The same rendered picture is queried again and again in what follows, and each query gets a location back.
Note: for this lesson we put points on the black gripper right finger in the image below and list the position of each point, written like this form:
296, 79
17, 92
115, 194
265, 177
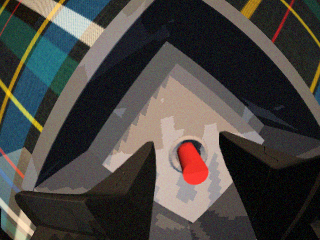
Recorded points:
275, 187

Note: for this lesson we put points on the red peg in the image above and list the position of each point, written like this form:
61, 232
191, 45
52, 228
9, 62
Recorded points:
192, 165

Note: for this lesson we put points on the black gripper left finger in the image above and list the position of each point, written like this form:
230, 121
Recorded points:
118, 208

